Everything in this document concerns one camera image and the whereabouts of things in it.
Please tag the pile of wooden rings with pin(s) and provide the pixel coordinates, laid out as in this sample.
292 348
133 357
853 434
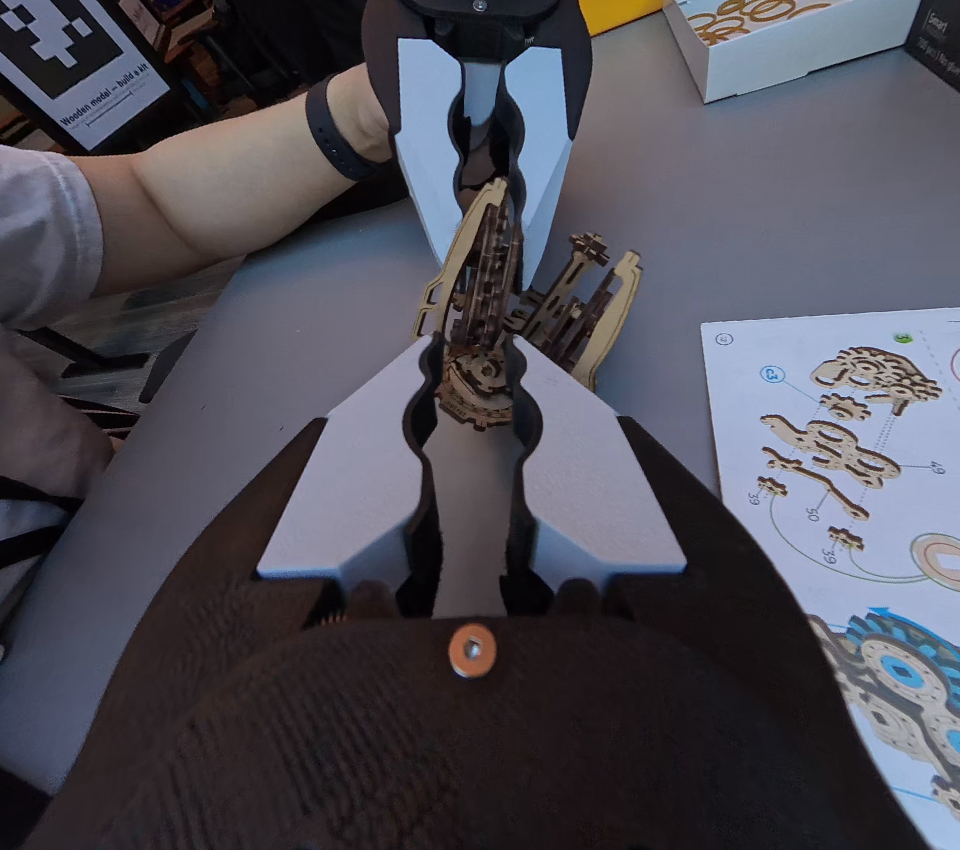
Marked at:
757 7

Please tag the person's left hand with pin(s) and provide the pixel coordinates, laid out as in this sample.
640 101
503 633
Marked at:
367 115

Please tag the marker tag sign screen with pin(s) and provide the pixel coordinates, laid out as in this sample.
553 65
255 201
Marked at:
67 40

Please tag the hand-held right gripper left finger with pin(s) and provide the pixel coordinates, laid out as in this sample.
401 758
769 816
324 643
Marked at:
345 490

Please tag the person's left forearm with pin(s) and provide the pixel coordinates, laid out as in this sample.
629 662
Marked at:
210 190

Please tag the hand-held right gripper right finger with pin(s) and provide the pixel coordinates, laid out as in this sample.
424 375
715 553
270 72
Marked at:
600 490

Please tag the wooden mechanical model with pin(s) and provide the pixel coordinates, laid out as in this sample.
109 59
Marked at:
585 310

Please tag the wooden gear assembly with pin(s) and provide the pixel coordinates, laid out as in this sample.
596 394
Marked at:
491 273

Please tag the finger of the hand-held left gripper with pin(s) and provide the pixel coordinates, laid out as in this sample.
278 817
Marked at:
544 145
424 138

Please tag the assembly instruction booklet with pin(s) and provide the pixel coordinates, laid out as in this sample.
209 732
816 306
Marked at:
825 415

